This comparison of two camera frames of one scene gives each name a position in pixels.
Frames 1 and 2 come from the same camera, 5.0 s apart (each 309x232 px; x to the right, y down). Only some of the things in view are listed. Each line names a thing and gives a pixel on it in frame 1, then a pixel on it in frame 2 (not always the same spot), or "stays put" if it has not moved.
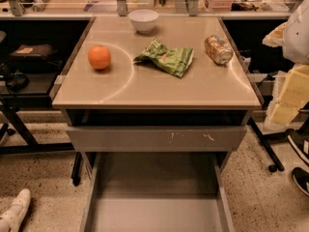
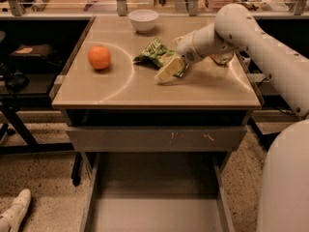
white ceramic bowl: (144, 19) stays put
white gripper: (297, 39) to (186, 49)
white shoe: (14, 217) stays put
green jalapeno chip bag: (170, 60) stays put
